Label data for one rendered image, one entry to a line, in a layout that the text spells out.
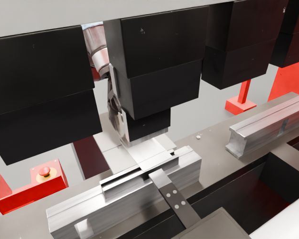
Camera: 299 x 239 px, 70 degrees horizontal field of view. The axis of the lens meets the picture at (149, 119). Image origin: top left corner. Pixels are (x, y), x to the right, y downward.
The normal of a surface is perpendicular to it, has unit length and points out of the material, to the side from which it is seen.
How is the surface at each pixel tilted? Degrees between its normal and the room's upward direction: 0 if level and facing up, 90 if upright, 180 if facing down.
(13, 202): 90
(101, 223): 90
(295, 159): 0
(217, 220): 0
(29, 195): 90
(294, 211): 0
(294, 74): 90
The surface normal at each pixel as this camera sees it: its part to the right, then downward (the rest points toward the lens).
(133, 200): 0.48, 0.50
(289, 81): -0.88, 0.32
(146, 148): -0.04, -0.80
